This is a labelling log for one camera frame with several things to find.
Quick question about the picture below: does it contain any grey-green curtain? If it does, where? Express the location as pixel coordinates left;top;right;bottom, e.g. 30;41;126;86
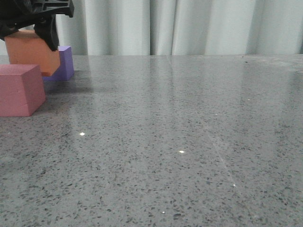
0;0;303;56

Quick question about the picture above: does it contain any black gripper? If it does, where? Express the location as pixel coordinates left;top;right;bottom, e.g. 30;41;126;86
0;0;74;51

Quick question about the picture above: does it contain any pink foam cube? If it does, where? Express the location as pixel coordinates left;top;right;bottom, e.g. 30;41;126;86
0;64;46;117

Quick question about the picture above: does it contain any orange foam cube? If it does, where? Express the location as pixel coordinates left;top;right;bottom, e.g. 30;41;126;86
4;30;61;77

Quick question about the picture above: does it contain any purple foam cube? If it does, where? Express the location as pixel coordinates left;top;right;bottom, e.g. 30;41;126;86
43;46;74;81

